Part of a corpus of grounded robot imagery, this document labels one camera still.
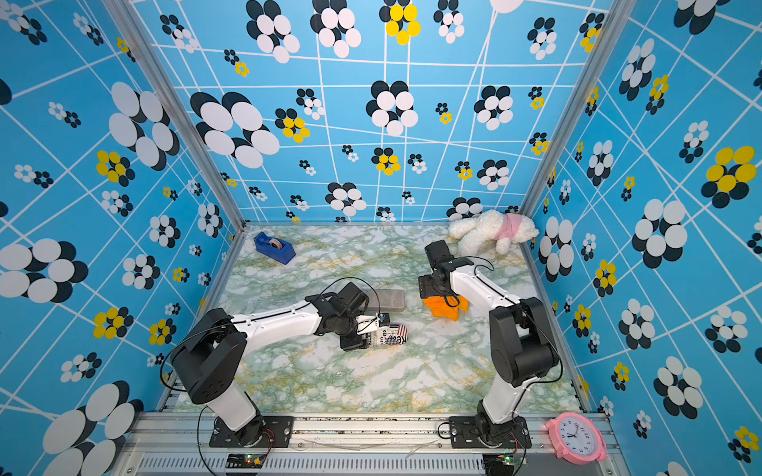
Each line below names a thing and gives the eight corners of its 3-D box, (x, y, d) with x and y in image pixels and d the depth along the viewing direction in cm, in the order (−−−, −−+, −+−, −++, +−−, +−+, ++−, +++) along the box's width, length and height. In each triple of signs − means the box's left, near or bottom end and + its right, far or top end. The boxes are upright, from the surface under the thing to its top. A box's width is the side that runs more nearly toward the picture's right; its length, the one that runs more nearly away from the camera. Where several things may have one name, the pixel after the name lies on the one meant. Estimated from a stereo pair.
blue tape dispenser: (256, 253, 113) (249, 241, 108) (266, 243, 117) (259, 231, 111) (286, 266, 110) (280, 253, 104) (295, 255, 113) (290, 242, 107)
